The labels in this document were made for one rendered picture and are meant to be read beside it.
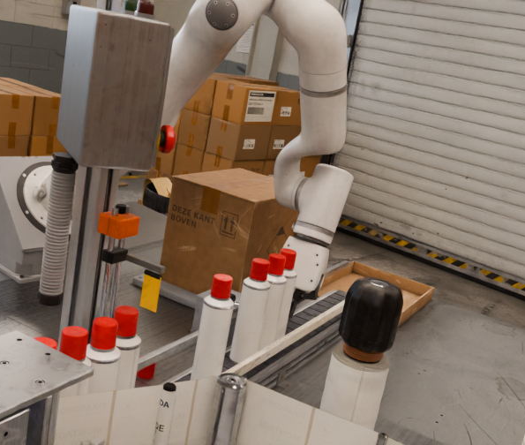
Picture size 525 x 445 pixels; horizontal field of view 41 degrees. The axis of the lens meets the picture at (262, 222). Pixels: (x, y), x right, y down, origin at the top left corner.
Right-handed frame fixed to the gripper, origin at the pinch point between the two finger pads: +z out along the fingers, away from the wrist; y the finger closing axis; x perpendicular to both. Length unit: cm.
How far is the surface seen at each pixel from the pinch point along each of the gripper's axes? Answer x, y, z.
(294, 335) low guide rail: -2.1, 4.3, 4.1
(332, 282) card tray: 57, -13, -9
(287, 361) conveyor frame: -4.2, 5.5, 9.2
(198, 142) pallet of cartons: 275, -216, -73
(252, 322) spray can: -17.4, 1.6, 3.4
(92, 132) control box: -70, -4, -16
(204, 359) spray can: -29.9, 1.0, 11.1
